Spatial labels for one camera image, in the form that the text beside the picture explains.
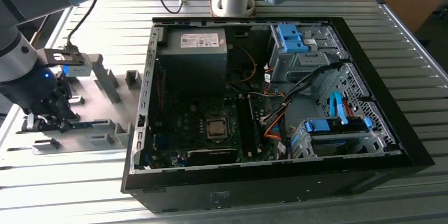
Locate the silver CPU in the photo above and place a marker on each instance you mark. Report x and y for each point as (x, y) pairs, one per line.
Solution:
(216, 128)

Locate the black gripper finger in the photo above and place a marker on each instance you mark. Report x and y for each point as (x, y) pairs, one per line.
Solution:
(68, 123)
(42, 124)

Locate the black PC case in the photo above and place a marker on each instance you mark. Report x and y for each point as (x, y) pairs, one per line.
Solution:
(244, 190)

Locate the CPU socket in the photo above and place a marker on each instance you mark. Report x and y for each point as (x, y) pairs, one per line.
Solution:
(216, 138)

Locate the grey metal drive cage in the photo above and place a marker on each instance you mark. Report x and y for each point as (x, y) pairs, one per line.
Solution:
(308, 61)

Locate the black RAM slot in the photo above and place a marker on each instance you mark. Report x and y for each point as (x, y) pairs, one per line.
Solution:
(241, 124)

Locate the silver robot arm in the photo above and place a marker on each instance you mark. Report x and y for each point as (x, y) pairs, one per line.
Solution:
(230, 1)

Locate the grey power supply unit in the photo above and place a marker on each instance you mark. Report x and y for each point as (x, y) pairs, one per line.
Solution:
(192, 66)

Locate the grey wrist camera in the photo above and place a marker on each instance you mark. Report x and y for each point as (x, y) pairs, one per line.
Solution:
(80, 72)

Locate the blue drive bay latch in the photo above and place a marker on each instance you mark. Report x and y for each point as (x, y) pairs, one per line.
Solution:
(290, 37)

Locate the blue RAM stick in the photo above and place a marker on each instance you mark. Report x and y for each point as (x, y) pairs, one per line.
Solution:
(90, 124)

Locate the hard disk in blue carrier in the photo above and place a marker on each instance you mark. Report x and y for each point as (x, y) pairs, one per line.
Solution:
(316, 125)

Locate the grey metal disk bay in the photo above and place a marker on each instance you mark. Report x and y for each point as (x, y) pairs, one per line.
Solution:
(370, 142)

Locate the green motherboard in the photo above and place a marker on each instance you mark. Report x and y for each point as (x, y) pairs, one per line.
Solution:
(181, 129)

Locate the grey parts rack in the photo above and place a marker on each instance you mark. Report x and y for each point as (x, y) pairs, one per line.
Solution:
(97, 103)

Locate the black graphics card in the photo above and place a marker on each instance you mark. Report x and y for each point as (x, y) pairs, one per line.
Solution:
(213, 155)

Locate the black camera bracket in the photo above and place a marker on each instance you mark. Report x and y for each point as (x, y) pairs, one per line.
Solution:
(74, 60)

